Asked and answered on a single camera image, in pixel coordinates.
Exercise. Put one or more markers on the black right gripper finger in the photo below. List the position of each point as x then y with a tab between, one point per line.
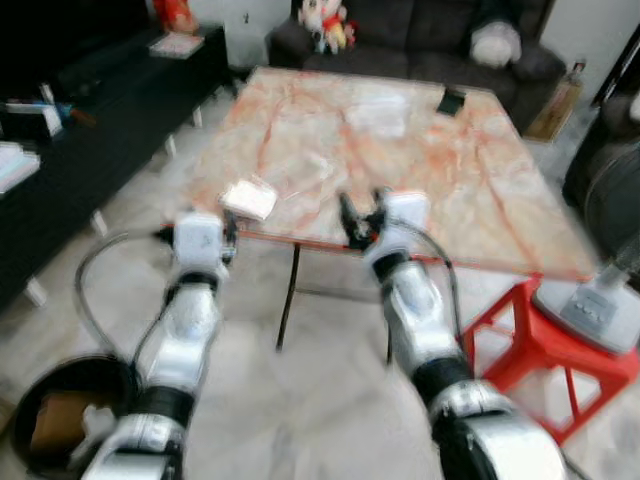
347	212
378	202

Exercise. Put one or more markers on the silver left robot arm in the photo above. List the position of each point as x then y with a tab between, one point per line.
180	340

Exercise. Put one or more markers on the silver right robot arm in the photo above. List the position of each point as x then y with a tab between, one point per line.
430	340

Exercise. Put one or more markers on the white crumpled paper trash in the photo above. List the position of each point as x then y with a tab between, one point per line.
250	198

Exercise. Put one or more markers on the black round rubbish bin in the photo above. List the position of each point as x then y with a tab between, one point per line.
25	400

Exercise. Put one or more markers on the clear plastic bag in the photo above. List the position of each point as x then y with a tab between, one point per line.
378	115

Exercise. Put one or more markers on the small black stand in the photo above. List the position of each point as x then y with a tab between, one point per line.
452	101

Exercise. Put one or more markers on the long black TV cabinet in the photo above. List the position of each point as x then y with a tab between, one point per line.
110	150

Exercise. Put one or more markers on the dark grey fabric sofa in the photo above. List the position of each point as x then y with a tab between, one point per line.
420	40

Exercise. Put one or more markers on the plush doll with red shirt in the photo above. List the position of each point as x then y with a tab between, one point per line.
328	25

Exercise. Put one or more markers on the grey and white cushion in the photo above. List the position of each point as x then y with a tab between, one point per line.
496	44

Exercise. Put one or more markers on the flat patterned tray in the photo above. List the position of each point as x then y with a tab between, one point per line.
177	45

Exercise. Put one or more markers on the red plastic stool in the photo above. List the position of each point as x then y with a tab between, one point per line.
540	350

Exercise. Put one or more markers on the white paper stack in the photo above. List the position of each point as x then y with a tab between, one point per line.
15	165

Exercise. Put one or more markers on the red and gold figurine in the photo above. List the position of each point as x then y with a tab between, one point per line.
176	14

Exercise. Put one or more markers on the small white box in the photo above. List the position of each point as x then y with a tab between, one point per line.
30	118

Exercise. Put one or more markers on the grey standing fan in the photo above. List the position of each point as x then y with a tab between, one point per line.
595	310

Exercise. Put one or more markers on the brown cardboard piece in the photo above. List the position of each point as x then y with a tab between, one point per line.
60	425

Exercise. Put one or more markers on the black flat screen television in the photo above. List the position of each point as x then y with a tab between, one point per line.
60	30

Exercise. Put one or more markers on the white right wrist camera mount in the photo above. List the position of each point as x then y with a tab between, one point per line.
405	220

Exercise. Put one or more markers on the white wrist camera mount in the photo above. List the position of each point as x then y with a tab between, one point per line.
405	220
198	240

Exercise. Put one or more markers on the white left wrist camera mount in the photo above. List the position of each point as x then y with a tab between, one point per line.
198	240

